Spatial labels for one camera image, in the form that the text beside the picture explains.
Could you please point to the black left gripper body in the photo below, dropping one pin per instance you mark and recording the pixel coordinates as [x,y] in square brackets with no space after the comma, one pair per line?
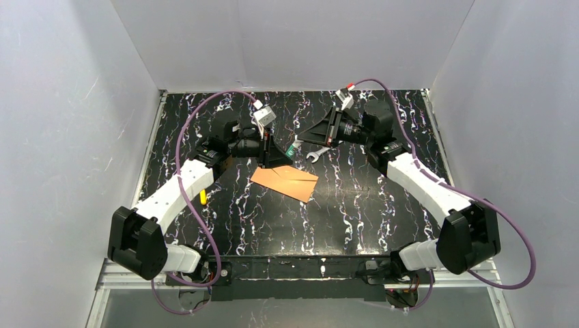
[265,149]

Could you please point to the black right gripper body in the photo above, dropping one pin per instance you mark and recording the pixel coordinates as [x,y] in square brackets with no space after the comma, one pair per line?
[334,132]

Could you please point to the green white glue stick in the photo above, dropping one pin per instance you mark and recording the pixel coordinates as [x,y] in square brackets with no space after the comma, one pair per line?
[293,148]

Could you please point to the orange paper envelope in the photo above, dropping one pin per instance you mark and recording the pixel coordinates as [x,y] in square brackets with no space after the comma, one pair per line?
[287,180]

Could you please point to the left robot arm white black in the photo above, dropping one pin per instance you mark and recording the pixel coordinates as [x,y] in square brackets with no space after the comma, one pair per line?
[137,236]

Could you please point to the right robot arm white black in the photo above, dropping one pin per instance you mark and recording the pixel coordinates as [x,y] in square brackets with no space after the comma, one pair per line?
[468,229]

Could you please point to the silver open-end wrench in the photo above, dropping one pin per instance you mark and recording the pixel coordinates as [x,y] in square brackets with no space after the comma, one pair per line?
[314,156]

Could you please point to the yellow marker pen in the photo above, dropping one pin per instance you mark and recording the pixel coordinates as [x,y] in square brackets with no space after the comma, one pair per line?
[203,198]

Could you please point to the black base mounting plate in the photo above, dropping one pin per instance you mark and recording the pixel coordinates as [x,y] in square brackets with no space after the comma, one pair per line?
[370,278]

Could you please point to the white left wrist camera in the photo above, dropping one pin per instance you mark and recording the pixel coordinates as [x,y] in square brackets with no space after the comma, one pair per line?
[262,116]

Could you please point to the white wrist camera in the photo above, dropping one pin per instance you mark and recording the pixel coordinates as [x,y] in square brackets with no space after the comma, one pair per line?
[344,95]
[262,116]

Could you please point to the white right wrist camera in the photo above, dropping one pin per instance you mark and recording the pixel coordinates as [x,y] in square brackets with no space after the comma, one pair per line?
[344,95]

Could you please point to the aluminium front rail frame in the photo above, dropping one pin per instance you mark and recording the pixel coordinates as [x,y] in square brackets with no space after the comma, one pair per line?
[125,300]

